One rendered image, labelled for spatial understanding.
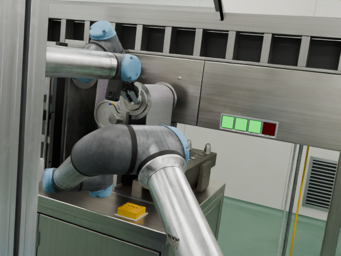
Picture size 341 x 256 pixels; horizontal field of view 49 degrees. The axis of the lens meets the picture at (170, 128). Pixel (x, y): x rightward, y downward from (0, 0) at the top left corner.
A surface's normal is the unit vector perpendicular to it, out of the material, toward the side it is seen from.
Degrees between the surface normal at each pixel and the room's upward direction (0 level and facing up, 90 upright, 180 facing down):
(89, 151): 83
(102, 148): 77
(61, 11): 90
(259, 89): 90
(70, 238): 90
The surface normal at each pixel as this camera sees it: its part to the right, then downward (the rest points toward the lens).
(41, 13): 0.95, 0.15
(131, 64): 0.82, 0.18
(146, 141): 0.43, -0.33
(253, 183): -0.40, 0.11
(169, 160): 0.42, -0.06
